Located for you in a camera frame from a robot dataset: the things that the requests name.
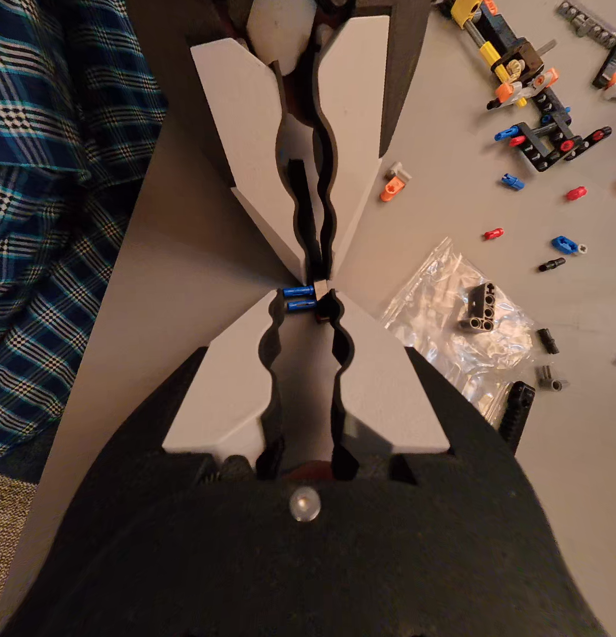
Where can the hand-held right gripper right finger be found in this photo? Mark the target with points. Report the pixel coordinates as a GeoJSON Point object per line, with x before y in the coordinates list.
{"type": "Point", "coordinates": [392, 398]}

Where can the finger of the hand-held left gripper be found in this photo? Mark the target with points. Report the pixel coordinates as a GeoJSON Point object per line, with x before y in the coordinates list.
{"type": "Point", "coordinates": [357, 99]}
{"type": "Point", "coordinates": [238, 124]}

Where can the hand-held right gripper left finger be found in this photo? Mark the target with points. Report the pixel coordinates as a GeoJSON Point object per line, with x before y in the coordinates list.
{"type": "Point", "coordinates": [218, 398]}

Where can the long black lego beam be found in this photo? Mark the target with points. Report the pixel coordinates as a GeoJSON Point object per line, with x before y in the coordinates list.
{"type": "Point", "coordinates": [299, 189]}

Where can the lego vehicle assembly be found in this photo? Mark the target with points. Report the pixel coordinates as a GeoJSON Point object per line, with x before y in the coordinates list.
{"type": "Point", "coordinates": [527, 74]}

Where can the black lego gear rack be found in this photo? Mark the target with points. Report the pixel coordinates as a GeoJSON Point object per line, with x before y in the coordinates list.
{"type": "Point", "coordinates": [517, 408]}

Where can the dark grey angled lego beam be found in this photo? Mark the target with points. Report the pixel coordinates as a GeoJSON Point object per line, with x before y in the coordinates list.
{"type": "Point", "coordinates": [479, 308]}

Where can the grey lego pin connector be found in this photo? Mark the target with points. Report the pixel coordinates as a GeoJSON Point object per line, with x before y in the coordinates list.
{"type": "Point", "coordinates": [551, 378]}

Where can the short black lego pin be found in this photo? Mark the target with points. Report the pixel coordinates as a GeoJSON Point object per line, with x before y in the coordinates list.
{"type": "Point", "coordinates": [548, 341]}

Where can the blue lego connector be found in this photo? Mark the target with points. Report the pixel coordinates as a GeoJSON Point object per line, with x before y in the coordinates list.
{"type": "Point", "coordinates": [564, 245]}

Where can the clear plastic bag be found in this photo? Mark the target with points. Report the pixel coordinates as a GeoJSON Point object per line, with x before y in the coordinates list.
{"type": "Point", "coordinates": [507, 348]}

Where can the blue plaid shirt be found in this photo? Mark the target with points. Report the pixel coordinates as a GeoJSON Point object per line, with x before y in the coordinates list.
{"type": "Point", "coordinates": [64, 199]}

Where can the light grey lego bracket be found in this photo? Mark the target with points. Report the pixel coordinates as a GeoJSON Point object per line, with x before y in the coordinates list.
{"type": "Point", "coordinates": [400, 170]}

